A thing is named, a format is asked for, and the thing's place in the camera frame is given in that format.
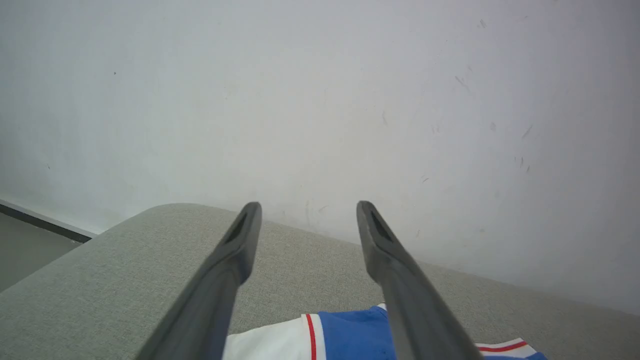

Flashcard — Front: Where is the grey fabric sofa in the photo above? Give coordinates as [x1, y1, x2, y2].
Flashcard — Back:
[0, 202, 640, 360]

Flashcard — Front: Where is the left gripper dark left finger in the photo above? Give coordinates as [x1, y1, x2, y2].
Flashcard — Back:
[135, 201, 263, 360]

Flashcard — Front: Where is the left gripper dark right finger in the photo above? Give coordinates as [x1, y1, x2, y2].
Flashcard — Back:
[356, 200, 483, 360]

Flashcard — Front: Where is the blue shirt white red trim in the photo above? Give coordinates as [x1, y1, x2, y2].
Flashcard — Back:
[222, 302, 548, 360]

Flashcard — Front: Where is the dark baseboard strip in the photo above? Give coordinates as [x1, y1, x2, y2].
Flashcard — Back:
[0, 199, 98, 244]

